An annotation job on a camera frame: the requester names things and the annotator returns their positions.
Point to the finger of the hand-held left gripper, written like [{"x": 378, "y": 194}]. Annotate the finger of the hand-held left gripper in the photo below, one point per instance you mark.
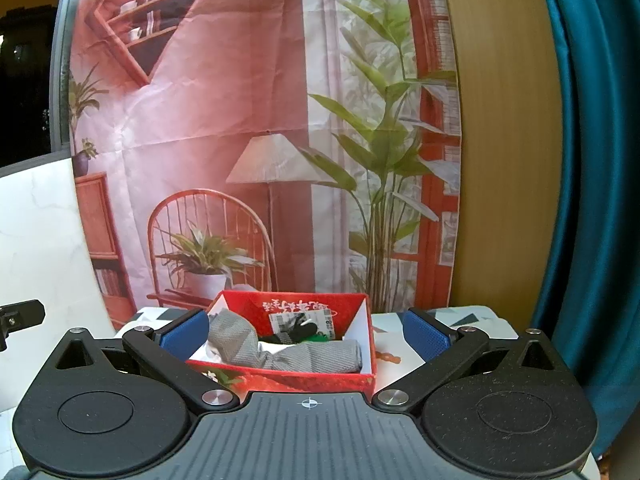
[{"x": 25, "y": 312}]

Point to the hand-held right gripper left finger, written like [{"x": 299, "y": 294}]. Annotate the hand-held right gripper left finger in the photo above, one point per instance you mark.
[{"x": 185, "y": 332}]

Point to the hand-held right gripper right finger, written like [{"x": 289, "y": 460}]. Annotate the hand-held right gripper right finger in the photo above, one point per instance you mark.
[{"x": 425, "y": 335}]

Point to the green fabric pouch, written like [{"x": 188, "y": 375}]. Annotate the green fabric pouch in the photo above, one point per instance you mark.
[{"x": 315, "y": 339}]

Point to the black dotted glove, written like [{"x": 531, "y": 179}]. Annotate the black dotted glove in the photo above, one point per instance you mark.
[{"x": 300, "y": 332}]

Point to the grey cloth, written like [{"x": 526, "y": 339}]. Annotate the grey cloth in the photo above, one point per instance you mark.
[{"x": 310, "y": 357}]

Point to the red cardboard box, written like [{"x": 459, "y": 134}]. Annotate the red cardboard box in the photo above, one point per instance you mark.
[{"x": 300, "y": 382}]

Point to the cartoon printed white cloth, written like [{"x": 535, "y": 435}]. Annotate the cartoon printed white cloth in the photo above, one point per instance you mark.
[{"x": 395, "y": 375}]

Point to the white marble board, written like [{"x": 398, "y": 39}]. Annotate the white marble board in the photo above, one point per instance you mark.
[{"x": 45, "y": 240}]

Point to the light wooden panel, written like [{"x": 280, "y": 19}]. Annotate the light wooden panel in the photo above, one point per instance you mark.
[{"x": 500, "y": 160}]

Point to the teal curtain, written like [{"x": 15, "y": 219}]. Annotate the teal curtain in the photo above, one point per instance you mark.
[{"x": 600, "y": 160}]

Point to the printed wall backdrop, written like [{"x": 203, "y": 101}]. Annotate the printed wall backdrop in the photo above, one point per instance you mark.
[{"x": 225, "y": 85}]

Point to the grey metal frame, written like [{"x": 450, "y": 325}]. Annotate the grey metal frame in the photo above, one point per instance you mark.
[{"x": 62, "y": 60}]

